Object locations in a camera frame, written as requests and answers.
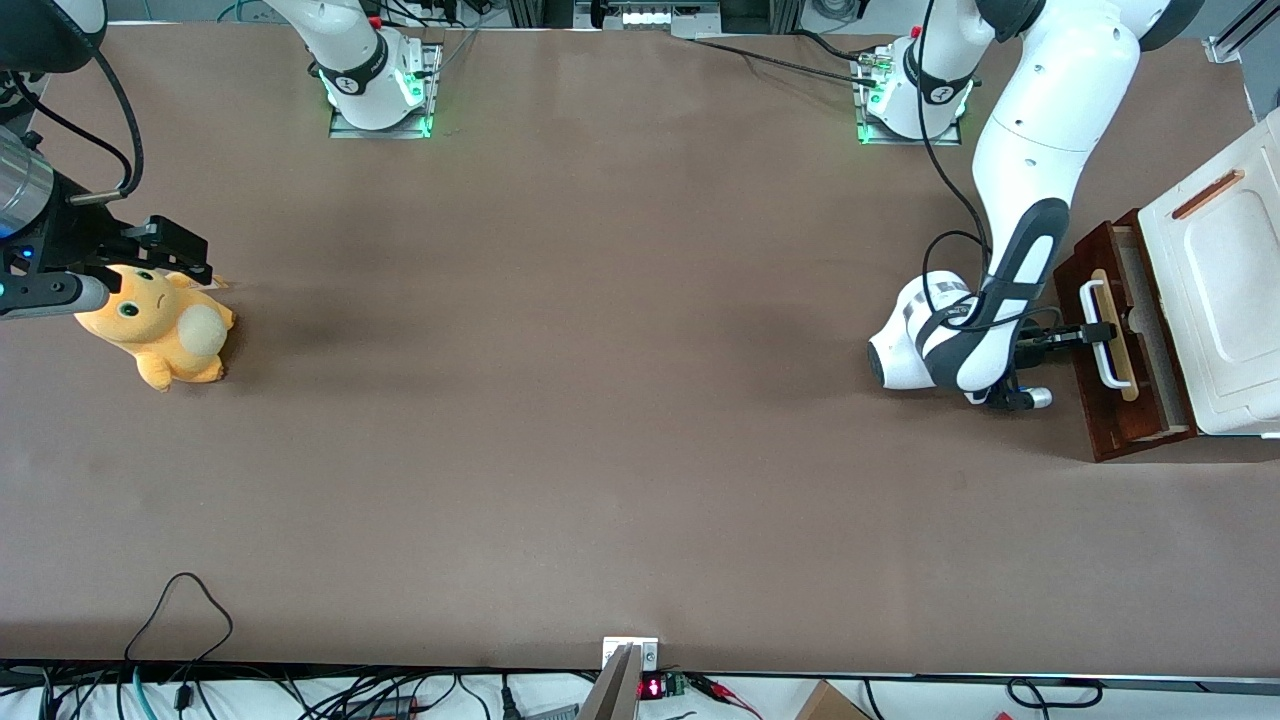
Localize dark wooden drawer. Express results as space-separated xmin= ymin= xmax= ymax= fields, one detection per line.
xmin=1053 ymin=222 xmax=1193 ymax=456

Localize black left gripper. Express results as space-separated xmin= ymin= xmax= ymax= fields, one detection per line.
xmin=1018 ymin=321 xmax=1119 ymax=362

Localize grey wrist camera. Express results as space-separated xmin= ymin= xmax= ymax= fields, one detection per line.
xmin=965 ymin=386 xmax=1053 ymax=411
xmin=0 ymin=272 xmax=111 ymax=321

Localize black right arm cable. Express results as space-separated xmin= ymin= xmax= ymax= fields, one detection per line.
xmin=5 ymin=75 xmax=136 ymax=191
xmin=68 ymin=45 xmax=146 ymax=206

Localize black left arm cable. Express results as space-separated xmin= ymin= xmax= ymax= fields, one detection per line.
xmin=912 ymin=0 xmax=1066 ymax=346

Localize orange plush toy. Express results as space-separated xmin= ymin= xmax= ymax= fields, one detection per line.
xmin=73 ymin=264 xmax=237 ymax=393

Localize device with white lights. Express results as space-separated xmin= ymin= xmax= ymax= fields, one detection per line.
xmin=575 ymin=0 xmax=723 ymax=31

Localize white drawer handle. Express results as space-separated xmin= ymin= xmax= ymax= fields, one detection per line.
xmin=1078 ymin=280 xmax=1136 ymax=389

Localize brown cardboard box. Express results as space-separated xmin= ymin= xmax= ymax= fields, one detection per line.
xmin=795 ymin=680 xmax=871 ymax=720

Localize white and brown drawer cabinet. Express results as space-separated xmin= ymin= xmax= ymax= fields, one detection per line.
xmin=1053 ymin=108 xmax=1280 ymax=464

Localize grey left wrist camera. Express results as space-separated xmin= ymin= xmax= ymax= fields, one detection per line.
xmin=965 ymin=386 xmax=1053 ymax=411

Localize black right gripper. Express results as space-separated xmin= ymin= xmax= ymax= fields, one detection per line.
xmin=0 ymin=170 xmax=213 ymax=286

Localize red clip leads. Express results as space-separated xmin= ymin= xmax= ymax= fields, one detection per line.
xmin=690 ymin=675 xmax=763 ymax=719

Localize black coiled cable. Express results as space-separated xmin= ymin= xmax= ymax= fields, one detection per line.
xmin=1005 ymin=677 xmax=1106 ymax=711

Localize black looped table cable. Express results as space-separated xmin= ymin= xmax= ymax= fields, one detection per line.
xmin=124 ymin=572 xmax=234 ymax=666

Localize grey camera mount beam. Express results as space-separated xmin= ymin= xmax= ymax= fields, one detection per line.
xmin=578 ymin=637 xmax=661 ymax=720

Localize aluminium frame profile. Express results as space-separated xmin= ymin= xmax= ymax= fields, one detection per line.
xmin=1205 ymin=0 xmax=1280 ymax=66

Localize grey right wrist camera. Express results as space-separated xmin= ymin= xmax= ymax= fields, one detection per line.
xmin=0 ymin=272 xmax=111 ymax=321

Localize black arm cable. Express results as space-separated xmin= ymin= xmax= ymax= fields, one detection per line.
xmin=68 ymin=45 xmax=146 ymax=206
xmin=912 ymin=0 xmax=1066 ymax=346
xmin=5 ymin=75 xmax=136 ymax=191

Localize long black table cable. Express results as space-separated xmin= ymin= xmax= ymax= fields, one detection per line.
xmin=690 ymin=35 xmax=881 ymax=86

